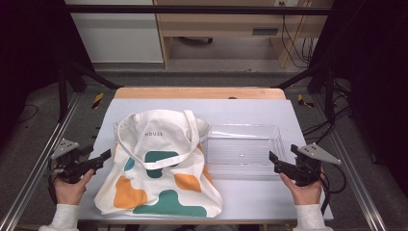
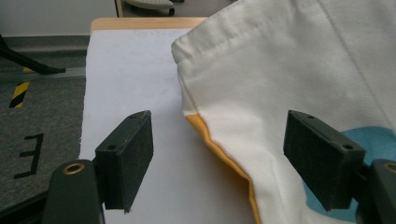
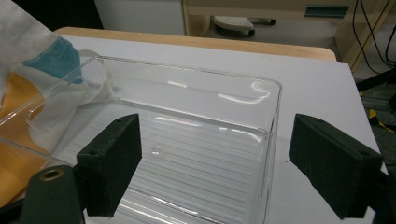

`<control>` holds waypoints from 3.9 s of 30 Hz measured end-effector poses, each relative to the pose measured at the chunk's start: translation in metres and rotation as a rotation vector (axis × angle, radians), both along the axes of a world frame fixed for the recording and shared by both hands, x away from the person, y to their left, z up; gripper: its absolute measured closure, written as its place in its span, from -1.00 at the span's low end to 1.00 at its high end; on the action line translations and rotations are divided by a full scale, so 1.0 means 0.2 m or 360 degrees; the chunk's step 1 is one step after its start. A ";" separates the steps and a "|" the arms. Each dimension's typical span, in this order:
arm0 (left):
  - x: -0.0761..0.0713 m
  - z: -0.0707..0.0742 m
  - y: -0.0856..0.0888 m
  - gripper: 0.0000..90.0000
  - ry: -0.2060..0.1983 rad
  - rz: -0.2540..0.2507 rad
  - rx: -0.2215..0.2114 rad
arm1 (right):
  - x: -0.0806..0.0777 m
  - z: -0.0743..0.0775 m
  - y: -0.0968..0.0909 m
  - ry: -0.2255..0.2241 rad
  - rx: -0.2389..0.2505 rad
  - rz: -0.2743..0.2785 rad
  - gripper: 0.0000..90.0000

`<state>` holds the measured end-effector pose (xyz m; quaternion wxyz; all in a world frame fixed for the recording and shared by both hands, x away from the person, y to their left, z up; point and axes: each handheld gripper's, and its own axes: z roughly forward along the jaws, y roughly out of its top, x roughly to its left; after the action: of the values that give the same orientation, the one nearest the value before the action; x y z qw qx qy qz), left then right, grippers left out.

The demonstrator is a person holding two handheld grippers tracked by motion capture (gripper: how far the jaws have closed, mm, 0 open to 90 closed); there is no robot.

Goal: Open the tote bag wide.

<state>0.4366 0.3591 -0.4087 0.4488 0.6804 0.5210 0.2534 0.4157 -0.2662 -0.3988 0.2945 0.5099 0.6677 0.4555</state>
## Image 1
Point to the black metal frame stand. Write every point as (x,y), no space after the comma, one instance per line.
(69,83)
(324,83)

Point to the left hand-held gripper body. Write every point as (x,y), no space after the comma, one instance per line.
(65,166)

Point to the wooden table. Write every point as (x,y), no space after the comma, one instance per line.
(198,93)

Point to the white patterned tote bag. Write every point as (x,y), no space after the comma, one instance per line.
(154,186)

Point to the pale blue table mat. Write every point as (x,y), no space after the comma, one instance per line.
(250,199)

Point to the dark curtain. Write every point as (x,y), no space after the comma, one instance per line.
(29,57)
(375,80)

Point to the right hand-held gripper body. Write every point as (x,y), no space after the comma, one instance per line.
(309,166)

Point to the white cabinet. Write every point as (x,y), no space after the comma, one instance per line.
(118,35)

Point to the yellow black floor tape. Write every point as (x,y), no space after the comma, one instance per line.
(97,100)
(303,101)

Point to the aluminium rail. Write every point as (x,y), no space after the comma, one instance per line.
(35,170)
(356,179)

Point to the black horizontal frame bar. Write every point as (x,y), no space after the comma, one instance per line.
(192,9)

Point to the clear plastic container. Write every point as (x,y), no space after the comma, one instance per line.
(243,150)

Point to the person's right hand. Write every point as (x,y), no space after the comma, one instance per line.
(304,194)

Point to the person's left hand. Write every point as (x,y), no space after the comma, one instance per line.
(69,192)

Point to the light wooden desk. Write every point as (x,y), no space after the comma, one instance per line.
(224,24)

